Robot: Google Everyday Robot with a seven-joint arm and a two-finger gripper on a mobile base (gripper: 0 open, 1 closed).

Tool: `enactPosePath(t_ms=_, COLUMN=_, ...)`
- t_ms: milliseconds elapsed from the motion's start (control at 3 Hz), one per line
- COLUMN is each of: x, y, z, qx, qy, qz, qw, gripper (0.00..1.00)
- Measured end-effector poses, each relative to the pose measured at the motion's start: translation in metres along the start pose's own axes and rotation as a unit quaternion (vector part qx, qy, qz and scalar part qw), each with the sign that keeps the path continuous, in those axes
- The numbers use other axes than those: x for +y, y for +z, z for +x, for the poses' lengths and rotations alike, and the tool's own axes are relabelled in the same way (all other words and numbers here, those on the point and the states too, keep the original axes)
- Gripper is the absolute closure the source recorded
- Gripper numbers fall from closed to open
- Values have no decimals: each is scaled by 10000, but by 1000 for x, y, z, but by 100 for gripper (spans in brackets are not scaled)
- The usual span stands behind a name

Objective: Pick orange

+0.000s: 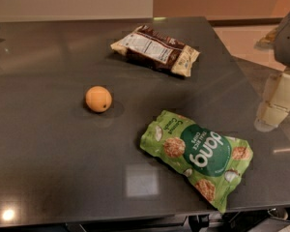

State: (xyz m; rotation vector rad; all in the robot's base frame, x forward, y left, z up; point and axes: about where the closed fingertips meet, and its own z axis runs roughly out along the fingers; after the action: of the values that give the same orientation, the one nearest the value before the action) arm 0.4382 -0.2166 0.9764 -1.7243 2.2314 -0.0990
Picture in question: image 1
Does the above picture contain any brown and cream snack bag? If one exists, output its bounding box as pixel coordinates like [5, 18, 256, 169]
[110, 25, 200, 77]

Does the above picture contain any green dang chips bag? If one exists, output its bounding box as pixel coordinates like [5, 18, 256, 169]
[140, 110, 253, 213]

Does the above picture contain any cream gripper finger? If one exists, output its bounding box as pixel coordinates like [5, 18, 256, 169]
[254, 69, 290, 132]

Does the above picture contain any orange fruit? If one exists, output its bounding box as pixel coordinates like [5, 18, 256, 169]
[85, 86, 112, 113]

